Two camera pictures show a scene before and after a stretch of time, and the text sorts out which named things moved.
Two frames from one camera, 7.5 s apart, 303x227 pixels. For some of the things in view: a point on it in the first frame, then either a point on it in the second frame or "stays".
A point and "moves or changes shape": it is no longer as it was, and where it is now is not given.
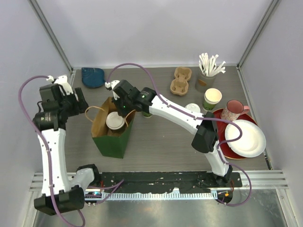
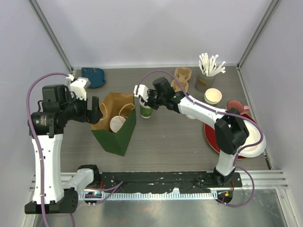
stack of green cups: x=212 y=97 stays
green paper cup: x=146 y=115 stays
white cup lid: x=114 y=121 moves or changes shape
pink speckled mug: x=234 y=109 stays
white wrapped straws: x=209 y=66 stays
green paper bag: x=114 y=146 moves or changes shape
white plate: x=252 y=142 stays
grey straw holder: x=203 y=82 stays
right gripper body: x=123 y=107 → x=155 y=100
